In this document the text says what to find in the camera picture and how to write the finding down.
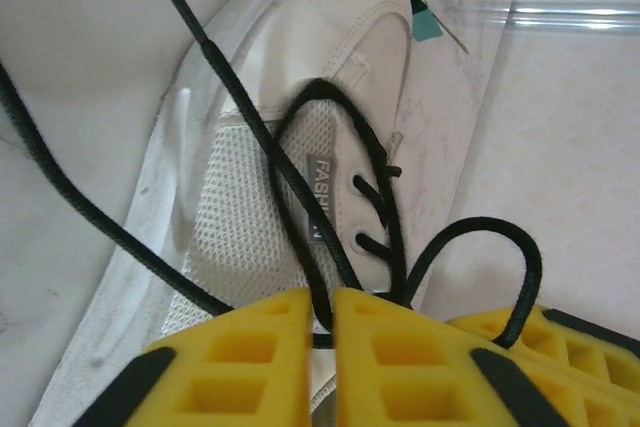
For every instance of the black shoelace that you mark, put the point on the black shoelace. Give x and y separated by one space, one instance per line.
248 112

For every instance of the white sneaker shoe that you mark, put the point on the white sneaker shoe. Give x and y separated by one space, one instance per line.
240 197

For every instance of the aluminium right frame post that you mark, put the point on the aluminium right frame post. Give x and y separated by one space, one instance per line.
575 17

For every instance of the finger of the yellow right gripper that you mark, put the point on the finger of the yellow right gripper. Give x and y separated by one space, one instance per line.
590 372

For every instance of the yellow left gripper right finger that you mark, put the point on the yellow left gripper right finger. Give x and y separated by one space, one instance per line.
360 372

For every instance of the small green tag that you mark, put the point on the small green tag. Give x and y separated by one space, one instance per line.
425 27

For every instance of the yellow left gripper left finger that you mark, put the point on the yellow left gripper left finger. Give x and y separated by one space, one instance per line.
290 342

